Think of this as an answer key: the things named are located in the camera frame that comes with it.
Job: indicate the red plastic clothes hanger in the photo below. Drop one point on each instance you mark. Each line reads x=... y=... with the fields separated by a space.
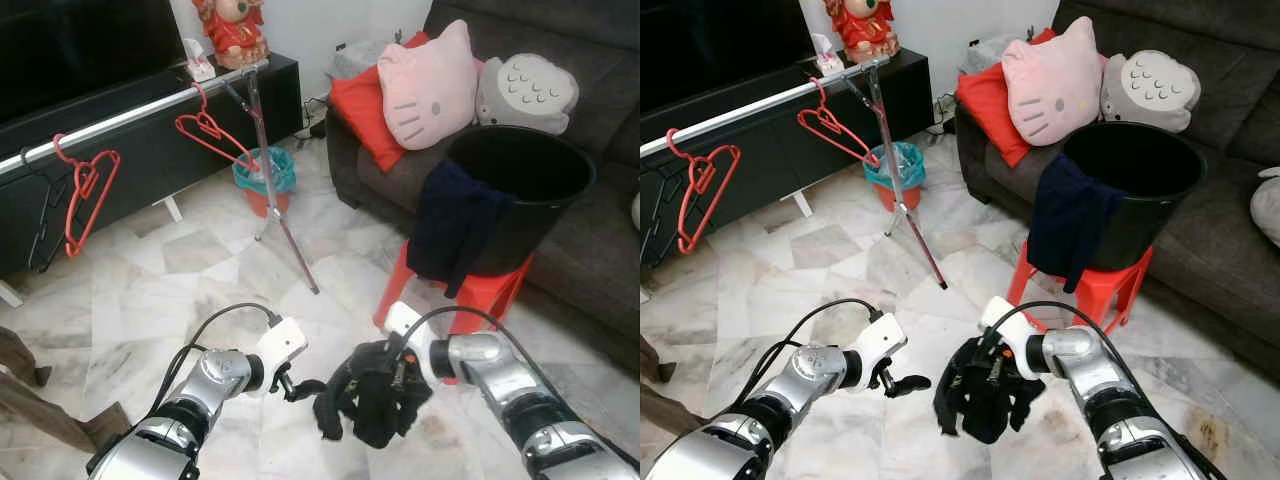
x=83 y=178
x=828 y=120
x=208 y=125
x=700 y=172

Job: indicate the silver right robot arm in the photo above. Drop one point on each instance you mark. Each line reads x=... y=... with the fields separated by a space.
x=510 y=400
x=1110 y=400

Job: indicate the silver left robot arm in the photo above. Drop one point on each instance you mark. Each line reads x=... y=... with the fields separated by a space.
x=200 y=390
x=800 y=385

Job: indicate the black clothes hanger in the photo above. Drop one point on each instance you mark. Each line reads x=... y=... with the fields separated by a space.
x=655 y=250
x=40 y=262

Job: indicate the navy blue garment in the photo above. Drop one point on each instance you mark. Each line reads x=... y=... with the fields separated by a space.
x=455 y=225
x=1075 y=220

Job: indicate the orange waste bin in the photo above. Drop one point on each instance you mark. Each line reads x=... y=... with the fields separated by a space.
x=262 y=203
x=893 y=198

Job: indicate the teal plastic bin liner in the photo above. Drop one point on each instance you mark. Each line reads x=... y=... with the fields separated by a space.
x=283 y=175
x=912 y=170

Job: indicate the black laundry basket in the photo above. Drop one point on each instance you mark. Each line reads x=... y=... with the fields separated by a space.
x=540 y=220
x=1160 y=215

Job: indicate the dark brown sofa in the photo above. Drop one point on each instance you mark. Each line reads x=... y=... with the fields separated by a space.
x=590 y=250
x=1220 y=270

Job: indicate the black TV console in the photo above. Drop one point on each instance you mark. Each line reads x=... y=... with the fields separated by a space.
x=770 y=170
x=150 y=170

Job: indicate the red cushion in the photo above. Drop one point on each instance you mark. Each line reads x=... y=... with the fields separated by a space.
x=985 y=105
x=360 y=110

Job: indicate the pink cat face pillow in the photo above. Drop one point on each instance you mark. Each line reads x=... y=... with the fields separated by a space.
x=1055 y=85
x=430 y=90

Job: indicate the silver metal clothes rack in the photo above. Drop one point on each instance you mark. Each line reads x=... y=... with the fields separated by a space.
x=130 y=118
x=760 y=107

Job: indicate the grey round plush pillow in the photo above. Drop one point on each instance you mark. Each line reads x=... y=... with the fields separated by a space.
x=1155 y=95
x=530 y=100

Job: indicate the white cushion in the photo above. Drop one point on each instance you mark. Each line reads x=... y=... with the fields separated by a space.
x=1268 y=205

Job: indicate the small white pink box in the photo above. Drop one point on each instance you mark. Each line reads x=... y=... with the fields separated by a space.
x=828 y=60
x=198 y=65

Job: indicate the red laughing Buddha statue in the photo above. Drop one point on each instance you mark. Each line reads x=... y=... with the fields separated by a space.
x=863 y=30
x=235 y=35

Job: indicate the black flat television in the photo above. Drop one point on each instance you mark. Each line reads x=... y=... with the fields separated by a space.
x=80 y=50
x=720 y=45

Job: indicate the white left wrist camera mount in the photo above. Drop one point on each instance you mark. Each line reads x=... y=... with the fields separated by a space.
x=880 y=338
x=283 y=343

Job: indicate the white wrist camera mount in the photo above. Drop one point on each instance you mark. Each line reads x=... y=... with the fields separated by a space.
x=1005 y=320
x=283 y=343
x=405 y=325
x=880 y=338

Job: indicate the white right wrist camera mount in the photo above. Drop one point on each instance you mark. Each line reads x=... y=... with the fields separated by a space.
x=405 y=325
x=1005 y=320

